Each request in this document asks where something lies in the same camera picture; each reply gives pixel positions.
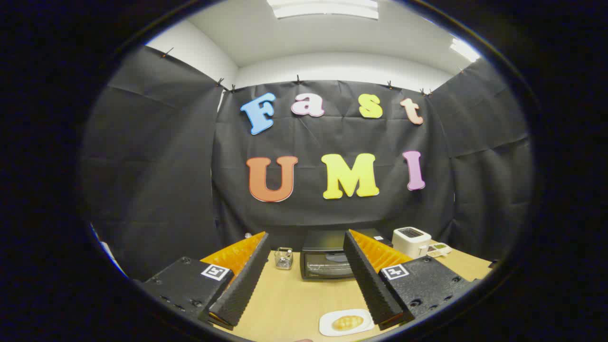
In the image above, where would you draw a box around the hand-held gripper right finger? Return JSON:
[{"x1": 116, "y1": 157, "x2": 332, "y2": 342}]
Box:
[{"x1": 343, "y1": 229, "x2": 475, "y2": 332}]

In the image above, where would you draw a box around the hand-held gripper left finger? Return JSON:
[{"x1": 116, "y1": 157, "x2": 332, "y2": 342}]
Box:
[{"x1": 142, "y1": 231, "x2": 271, "y2": 332}]

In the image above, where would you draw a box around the black toaster oven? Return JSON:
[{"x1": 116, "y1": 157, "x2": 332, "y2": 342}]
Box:
[{"x1": 299, "y1": 228, "x2": 394, "y2": 281}]

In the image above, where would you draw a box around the golden bread bun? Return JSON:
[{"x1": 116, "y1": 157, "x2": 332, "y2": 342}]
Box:
[{"x1": 331, "y1": 315, "x2": 364, "y2": 332}]

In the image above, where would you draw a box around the white pop-up toaster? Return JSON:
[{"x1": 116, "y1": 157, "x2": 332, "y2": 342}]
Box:
[{"x1": 392, "y1": 227, "x2": 432, "y2": 259}]

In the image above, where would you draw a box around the white rectangular plate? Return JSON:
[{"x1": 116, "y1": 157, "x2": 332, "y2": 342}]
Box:
[{"x1": 319, "y1": 309, "x2": 375, "y2": 337}]

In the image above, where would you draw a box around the small white dish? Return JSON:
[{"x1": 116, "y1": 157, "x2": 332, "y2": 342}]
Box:
[{"x1": 426, "y1": 242, "x2": 452, "y2": 258}]

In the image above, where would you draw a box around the black backdrop cloth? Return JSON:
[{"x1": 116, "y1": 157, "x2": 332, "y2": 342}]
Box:
[{"x1": 81, "y1": 45, "x2": 532, "y2": 281}]

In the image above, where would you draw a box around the small ceiling light panel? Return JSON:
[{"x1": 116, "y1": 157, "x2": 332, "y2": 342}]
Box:
[{"x1": 449, "y1": 38, "x2": 481, "y2": 63}]

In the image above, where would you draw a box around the large ceiling light panel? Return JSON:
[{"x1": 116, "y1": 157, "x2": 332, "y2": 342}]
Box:
[{"x1": 266, "y1": 0, "x2": 379, "y2": 20}]

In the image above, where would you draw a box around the metal wire basket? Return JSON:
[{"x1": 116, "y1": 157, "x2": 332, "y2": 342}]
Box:
[{"x1": 275, "y1": 247, "x2": 294, "y2": 270}]

